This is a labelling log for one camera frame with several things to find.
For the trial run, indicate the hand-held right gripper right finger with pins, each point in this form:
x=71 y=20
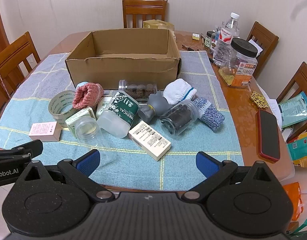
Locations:
x=207 y=163

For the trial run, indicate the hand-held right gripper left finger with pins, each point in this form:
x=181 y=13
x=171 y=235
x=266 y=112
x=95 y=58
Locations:
x=89 y=163

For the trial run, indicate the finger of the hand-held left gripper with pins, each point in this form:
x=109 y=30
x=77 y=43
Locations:
x=23 y=150

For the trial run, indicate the pink small carton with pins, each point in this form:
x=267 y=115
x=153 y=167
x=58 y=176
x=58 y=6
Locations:
x=44 y=130

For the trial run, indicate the clear plastic jar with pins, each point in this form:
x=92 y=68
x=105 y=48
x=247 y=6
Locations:
x=86 y=129

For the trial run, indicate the cream printed packet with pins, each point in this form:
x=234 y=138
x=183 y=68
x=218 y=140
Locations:
x=79 y=116

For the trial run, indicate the blue knitted sock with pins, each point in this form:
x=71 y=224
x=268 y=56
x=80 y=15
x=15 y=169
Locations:
x=209 y=113

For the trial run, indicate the clear jar of black items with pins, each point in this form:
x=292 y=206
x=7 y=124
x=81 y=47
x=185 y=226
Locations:
x=179 y=117

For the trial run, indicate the clear packing tape roll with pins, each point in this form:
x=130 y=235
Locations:
x=57 y=106

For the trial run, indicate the green label plastic bottle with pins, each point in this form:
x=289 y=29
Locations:
x=121 y=112

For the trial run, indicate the cream carton with black print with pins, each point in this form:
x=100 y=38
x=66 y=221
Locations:
x=149 y=140

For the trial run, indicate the pink knitted sock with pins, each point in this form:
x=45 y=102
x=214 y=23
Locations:
x=87 y=95

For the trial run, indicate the white sock with blue stripe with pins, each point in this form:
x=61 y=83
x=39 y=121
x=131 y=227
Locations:
x=179 y=90

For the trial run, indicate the grey cat toy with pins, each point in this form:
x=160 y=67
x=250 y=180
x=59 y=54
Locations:
x=153 y=105

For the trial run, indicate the light blue round toy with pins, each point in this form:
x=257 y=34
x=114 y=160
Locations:
x=81 y=84

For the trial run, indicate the clear jar of brown biscuits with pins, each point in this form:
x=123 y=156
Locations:
x=139 y=88

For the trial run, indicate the brown cardboard box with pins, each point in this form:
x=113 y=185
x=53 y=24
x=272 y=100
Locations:
x=123 y=70

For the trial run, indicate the blue grey checked cloth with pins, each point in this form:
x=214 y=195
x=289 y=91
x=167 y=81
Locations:
x=201 y=145

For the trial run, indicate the red phone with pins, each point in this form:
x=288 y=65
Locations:
x=268 y=135

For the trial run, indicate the gold ornament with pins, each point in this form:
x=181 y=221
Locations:
x=259 y=100

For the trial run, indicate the wooden chair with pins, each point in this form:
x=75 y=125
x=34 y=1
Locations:
x=144 y=7
x=301 y=80
x=264 y=36
x=16 y=57

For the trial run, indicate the gold blister pack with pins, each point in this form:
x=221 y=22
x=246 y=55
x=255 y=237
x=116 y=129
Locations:
x=224 y=77

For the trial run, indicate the orange bag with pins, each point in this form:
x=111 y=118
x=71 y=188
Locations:
x=292 y=197

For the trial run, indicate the orange green packet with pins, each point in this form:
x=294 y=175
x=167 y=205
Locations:
x=302 y=150

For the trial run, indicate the black pen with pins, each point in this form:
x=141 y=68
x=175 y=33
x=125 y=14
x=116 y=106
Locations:
x=212 y=61

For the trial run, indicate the teal packet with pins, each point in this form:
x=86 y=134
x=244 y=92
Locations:
x=294 y=110

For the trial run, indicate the large clear jar black lid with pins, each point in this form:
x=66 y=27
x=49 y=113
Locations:
x=243 y=62

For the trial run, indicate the brown pen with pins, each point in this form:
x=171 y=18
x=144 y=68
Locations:
x=187 y=47

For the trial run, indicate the dark lid jar green label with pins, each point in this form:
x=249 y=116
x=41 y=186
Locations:
x=208 y=40

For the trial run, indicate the white paper sheets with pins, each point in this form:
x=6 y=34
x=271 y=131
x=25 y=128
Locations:
x=256 y=46

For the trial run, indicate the small yellow box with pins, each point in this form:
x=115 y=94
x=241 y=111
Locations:
x=196 y=36

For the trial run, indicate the clear water bottle red label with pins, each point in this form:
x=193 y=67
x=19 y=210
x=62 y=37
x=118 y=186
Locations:
x=227 y=37

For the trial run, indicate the yellow tissue box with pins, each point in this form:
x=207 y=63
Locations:
x=158 y=25

